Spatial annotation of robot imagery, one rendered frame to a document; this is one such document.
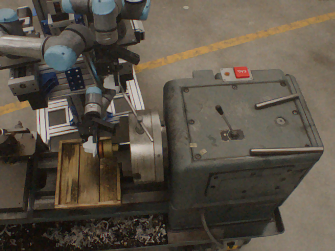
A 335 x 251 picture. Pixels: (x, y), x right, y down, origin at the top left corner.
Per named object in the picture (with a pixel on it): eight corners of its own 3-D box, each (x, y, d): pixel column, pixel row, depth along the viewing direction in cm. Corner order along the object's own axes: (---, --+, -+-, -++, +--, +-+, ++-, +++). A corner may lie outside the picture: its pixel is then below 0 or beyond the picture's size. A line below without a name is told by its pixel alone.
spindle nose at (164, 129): (164, 134, 159) (165, 111, 140) (169, 175, 149) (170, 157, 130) (158, 134, 159) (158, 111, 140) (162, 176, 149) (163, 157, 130)
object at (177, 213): (239, 183, 251) (270, 115, 180) (253, 245, 225) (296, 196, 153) (160, 190, 248) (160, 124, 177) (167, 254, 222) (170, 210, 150)
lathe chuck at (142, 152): (150, 130, 165) (148, 94, 138) (155, 191, 151) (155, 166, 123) (132, 132, 165) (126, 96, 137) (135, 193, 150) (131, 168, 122)
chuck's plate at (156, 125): (157, 129, 166) (157, 94, 138) (163, 191, 151) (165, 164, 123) (150, 130, 165) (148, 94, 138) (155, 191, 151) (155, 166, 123)
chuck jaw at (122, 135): (137, 138, 145) (135, 111, 142) (138, 141, 141) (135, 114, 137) (112, 139, 145) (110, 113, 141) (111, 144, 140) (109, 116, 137)
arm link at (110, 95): (70, 12, 141) (104, 89, 179) (57, 27, 135) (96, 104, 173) (93, 12, 137) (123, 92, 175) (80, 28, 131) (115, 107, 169)
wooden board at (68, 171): (119, 139, 171) (118, 135, 168) (121, 206, 151) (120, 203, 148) (61, 144, 170) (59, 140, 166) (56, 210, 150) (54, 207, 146)
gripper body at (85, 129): (81, 144, 147) (82, 122, 153) (101, 143, 147) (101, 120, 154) (78, 134, 140) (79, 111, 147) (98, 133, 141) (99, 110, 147)
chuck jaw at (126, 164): (138, 148, 140) (140, 171, 132) (139, 156, 144) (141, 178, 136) (112, 150, 139) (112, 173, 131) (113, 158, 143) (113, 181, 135)
